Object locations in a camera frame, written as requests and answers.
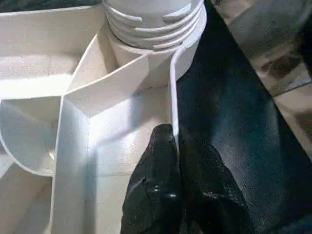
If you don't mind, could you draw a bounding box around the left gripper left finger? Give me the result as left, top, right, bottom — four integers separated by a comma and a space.
120, 123, 183, 234

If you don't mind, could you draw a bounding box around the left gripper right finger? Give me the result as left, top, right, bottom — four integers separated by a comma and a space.
178, 126, 259, 234

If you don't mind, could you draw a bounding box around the white plastic table top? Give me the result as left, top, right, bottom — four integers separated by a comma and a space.
0, 5, 196, 234

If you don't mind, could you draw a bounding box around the white plastic table leg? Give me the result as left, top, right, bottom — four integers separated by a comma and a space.
101, 0, 208, 54

